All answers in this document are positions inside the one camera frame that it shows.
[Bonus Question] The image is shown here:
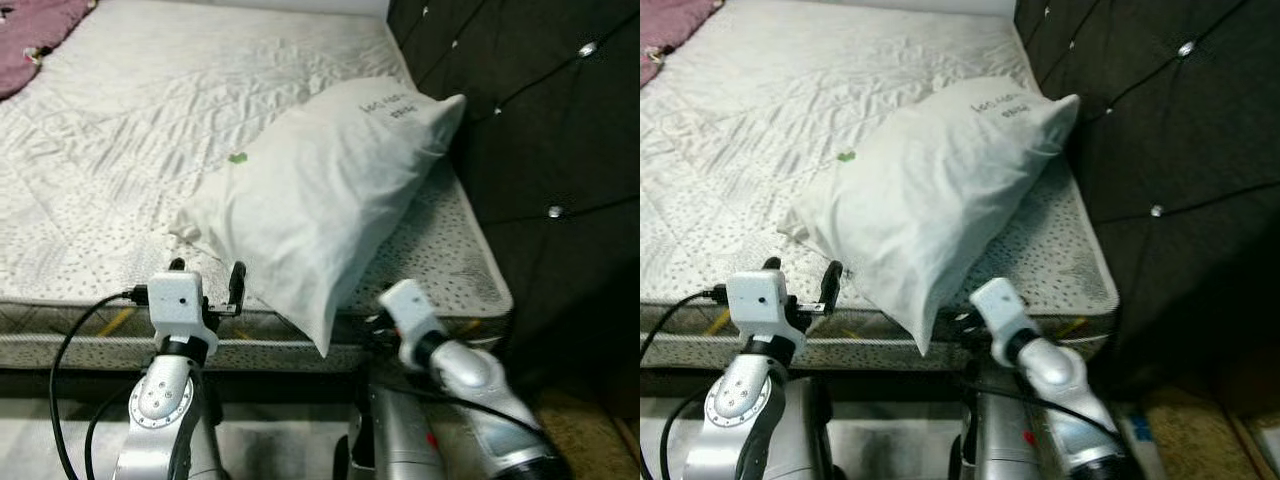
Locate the pink Mickey Mouse blanket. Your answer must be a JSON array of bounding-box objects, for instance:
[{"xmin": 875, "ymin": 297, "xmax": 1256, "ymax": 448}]
[
  {"xmin": 0, "ymin": 0, "xmax": 97, "ymax": 102},
  {"xmin": 640, "ymin": 0, "xmax": 724, "ymax": 87}
]

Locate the black tufted headboard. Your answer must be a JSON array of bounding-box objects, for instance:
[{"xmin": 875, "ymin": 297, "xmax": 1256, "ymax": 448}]
[
  {"xmin": 1012, "ymin": 0, "xmax": 1280, "ymax": 403},
  {"xmin": 387, "ymin": 0, "xmax": 641, "ymax": 393}
]

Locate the beige quilted mattress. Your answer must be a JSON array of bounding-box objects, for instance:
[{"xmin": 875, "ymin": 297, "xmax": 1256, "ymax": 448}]
[
  {"xmin": 0, "ymin": 0, "xmax": 517, "ymax": 373},
  {"xmin": 640, "ymin": 0, "xmax": 1122, "ymax": 368}
]

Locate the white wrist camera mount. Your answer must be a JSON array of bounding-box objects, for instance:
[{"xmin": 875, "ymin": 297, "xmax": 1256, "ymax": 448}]
[
  {"xmin": 146, "ymin": 271, "xmax": 220, "ymax": 347},
  {"xmin": 969, "ymin": 276, "xmax": 1042, "ymax": 362},
  {"xmin": 379, "ymin": 279, "xmax": 447, "ymax": 367},
  {"xmin": 726, "ymin": 269, "xmax": 802, "ymax": 347}
]

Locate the silver robot left leg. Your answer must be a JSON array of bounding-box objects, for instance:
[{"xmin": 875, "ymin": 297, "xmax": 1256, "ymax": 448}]
[
  {"xmin": 184, "ymin": 364, "xmax": 237, "ymax": 480},
  {"xmin": 769, "ymin": 374, "xmax": 837, "ymax": 480}
]

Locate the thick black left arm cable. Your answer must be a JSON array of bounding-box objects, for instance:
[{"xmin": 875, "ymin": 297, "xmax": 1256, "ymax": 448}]
[
  {"xmin": 640, "ymin": 288, "xmax": 732, "ymax": 353},
  {"xmin": 49, "ymin": 288, "xmax": 152, "ymax": 480}
]

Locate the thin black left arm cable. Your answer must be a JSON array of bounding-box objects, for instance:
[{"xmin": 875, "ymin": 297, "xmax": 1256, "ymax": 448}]
[
  {"xmin": 84, "ymin": 384, "xmax": 142, "ymax": 480},
  {"xmin": 654, "ymin": 384, "xmax": 717, "ymax": 480}
]

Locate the silver robot right leg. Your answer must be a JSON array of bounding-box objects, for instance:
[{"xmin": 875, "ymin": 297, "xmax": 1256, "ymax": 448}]
[
  {"xmin": 959, "ymin": 384, "xmax": 1067, "ymax": 480},
  {"xmin": 344, "ymin": 374, "xmax": 472, "ymax": 480}
]

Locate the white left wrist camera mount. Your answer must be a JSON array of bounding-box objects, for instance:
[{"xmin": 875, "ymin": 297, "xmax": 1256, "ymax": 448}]
[
  {"xmin": 146, "ymin": 271, "xmax": 220, "ymax": 347},
  {"xmin": 726, "ymin": 269, "xmax": 802, "ymax": 347}
]

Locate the blue floor scrap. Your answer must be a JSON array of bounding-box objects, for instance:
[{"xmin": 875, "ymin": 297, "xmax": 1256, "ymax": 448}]
[{"xmin": 1114, "ymin": 404, "xmax": 1152, "ymax": 472}]

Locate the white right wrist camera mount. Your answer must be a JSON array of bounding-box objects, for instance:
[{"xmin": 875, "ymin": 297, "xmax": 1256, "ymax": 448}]
[
  {"xmin": 379, "ymin": 279, "xmax": 447, "ymax": 367},
  {"xmin": 969, "ymin": 276, "xmax": 1042, "ymax": 362}
]

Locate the white pillow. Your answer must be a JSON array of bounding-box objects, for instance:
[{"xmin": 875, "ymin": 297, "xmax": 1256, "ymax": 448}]
[
  {"xmin": 777, "ymin": 76, "xmax": 1084, "ymax": 359},
  {"xmin": 169, "ymin": 76, "xmax": 469, "ymax": 359}
]

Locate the silver robot leg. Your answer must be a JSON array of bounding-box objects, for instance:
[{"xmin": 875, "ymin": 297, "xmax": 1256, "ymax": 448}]
[
  {"xmin": 769, "ymin": 374, "xmax": 837, "ymax": 480},
  {"xmin": 959, "ymin": 384, "xmax": 1067, "ymax": 480},
  {"xmin": 344, "ymin": 374, "xmax": 472, "ymax": 480},
  {"xmin": 184, "ymin": 364, "xmax": 237, "ymax": 480}
]

